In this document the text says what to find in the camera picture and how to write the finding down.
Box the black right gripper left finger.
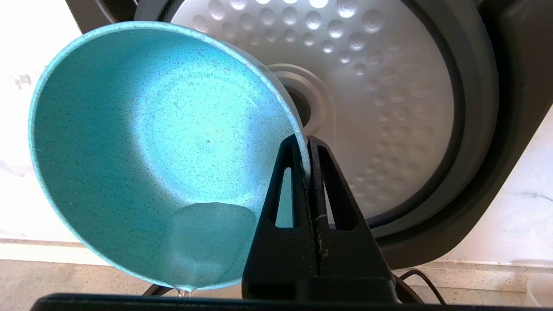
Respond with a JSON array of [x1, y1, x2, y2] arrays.
[[241, 134, 321, 301]]

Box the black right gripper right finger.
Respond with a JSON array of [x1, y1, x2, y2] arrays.
[[308, 136, 398, 303]]

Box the chopped green vegetables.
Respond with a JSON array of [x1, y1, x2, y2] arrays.
[[155, 202, 258, 298]]

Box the black rice cooker lid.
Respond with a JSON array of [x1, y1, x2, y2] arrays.
[[65, 0, 553, 270]]

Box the blue bowl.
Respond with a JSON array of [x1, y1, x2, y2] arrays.
[[29, 21, 311, 293]]

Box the clear glass cup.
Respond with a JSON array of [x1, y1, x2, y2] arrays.
[[526, 273, 553, 307]]

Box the black power cable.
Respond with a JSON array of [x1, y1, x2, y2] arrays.
[[397, 269, 446, 305]]

